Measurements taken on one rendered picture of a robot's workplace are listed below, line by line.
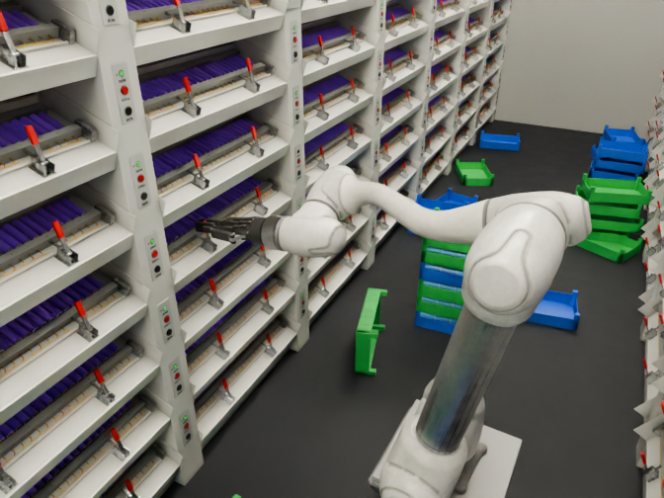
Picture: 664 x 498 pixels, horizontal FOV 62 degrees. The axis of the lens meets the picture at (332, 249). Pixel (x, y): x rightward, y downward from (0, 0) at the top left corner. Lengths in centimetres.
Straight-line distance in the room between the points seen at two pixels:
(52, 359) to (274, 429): 91
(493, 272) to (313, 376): 137
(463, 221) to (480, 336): 24
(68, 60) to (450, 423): 101
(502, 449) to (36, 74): 143
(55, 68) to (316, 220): 63
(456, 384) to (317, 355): 121
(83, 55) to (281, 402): 135
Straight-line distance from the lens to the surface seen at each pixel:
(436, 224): 117
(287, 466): 189
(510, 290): 90
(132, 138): 129
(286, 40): 176
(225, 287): 177
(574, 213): 106
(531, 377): 229
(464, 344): 105
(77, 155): 123
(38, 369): 131
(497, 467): 165
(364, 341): 207
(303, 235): 133
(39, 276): 123
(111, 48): 124
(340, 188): 140
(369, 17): 240
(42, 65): 114
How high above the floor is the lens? 147
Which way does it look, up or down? 30 degrees down
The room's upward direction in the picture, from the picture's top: straight up
